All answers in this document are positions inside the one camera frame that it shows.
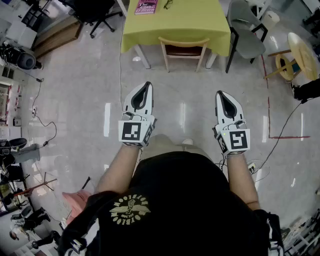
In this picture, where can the person's white right shoe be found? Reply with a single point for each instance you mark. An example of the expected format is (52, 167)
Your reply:
(187, 141)

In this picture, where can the brown wooden crate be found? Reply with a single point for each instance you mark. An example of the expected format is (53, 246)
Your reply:
(57, 37)

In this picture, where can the black eyeglasses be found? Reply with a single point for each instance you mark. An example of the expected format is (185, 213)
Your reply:
(167, 5)

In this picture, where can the black round device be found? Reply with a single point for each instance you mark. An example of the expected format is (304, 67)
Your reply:
(26, 61)

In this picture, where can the wooden floor stand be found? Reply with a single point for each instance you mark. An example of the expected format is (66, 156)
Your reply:
(35, 186)

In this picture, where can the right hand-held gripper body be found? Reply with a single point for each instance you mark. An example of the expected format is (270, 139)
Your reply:
(238, 140)

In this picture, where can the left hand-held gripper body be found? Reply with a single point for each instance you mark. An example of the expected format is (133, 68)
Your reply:
(130, 132)

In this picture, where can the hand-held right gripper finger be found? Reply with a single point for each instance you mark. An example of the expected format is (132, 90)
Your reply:
(238, 110)
(218, 110)

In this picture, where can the pink book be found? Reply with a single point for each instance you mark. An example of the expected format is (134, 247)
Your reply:
(146, 7)

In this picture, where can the person's right forearm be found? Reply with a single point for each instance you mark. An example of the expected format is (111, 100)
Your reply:
(240, 180)

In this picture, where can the wooden chair with brown seat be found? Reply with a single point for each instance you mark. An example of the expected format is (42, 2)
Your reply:
(183, 41)

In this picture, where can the table with yellow cloth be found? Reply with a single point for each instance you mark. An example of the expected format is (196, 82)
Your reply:
(142, 57)

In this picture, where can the grey chair black frame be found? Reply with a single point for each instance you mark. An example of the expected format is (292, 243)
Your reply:
(246, 42)

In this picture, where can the person's black shirt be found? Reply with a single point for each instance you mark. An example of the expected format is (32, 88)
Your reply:
(175, 225)

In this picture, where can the white cylindrical bin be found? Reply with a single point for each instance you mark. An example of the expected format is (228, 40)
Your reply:
(271, 18)

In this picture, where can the round wooden stool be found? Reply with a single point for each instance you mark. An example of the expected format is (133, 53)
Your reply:
(303, 57)

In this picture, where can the white cabinet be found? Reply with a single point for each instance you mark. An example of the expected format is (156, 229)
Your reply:
(22, 35)

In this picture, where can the person's left forearm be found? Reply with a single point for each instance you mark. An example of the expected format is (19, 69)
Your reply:
(117, 167)

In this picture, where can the black office chair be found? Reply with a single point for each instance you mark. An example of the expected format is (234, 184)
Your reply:
(87, 10)

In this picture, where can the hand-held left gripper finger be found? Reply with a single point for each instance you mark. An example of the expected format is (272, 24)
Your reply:
(130, 101)
(150, 105)

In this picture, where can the person's beige trousers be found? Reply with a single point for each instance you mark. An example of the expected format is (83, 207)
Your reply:
(160, 145)

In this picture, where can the yellow-green tablecloth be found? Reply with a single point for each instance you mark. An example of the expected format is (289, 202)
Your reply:
(187, 20)

